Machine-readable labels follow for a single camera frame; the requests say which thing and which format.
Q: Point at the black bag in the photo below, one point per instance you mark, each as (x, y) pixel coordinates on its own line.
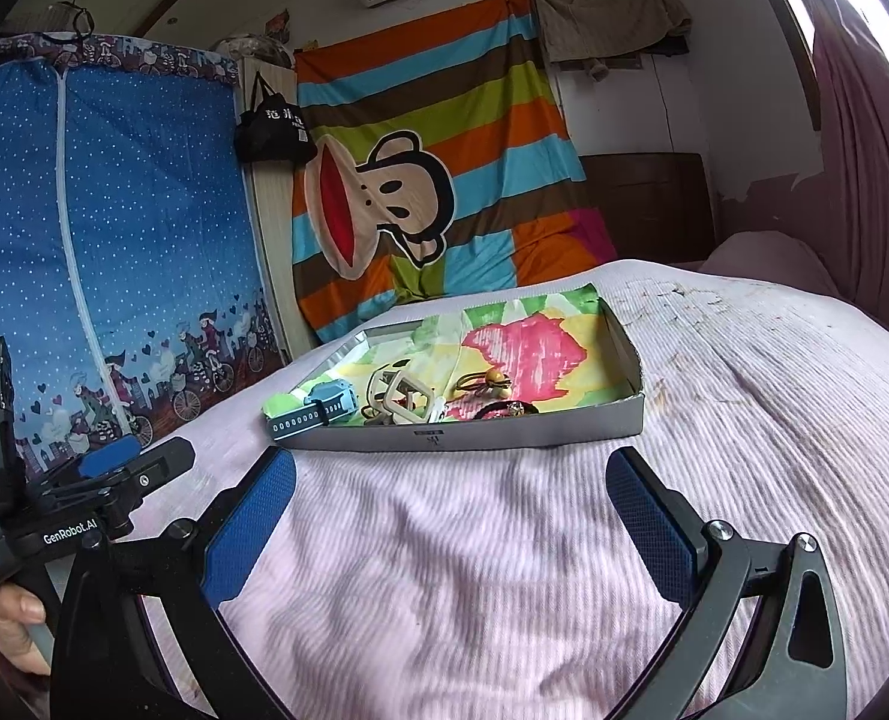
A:
(272, 135)

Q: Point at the white hair clip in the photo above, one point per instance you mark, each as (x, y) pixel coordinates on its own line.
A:
(439, 411)

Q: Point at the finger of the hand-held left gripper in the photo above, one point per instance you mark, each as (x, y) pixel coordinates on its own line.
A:
(111, 454)
(159, 465)

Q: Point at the person's left hand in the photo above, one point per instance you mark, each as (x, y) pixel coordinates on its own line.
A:
(6, 615)

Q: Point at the hanging grey-brown clothes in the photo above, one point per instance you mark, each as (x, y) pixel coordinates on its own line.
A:
(609, 22)

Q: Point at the dark wooden headboard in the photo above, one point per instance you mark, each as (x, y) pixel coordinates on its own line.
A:
(654, 202)

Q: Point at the painted paper liner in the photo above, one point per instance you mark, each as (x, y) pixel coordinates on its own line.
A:
(527, 345)

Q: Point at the light wooden cabinet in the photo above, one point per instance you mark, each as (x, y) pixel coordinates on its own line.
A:
(272, 240)

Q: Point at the pink curtain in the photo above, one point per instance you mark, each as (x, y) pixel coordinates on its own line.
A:
(864, 165)

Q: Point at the blue printed wardrobe cover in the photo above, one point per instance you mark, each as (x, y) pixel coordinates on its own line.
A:
(152, 202)

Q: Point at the striped monkey-print sheet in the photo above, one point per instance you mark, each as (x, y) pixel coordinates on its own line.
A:
(489, 187)

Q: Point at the white plastic clip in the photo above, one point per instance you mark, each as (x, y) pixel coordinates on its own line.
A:
(423, 392)

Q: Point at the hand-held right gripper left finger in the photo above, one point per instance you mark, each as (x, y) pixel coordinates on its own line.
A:
(253, 532)

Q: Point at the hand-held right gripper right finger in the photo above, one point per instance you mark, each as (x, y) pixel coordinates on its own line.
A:
(651, 532)

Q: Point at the grey shallow box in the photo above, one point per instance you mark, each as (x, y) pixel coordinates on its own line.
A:
(527, 431)

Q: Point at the blue smartwatch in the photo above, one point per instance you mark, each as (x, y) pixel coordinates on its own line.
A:
(332, 397)

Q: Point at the pink ribbed bedspread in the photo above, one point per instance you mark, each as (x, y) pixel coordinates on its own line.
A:
(452, 577)

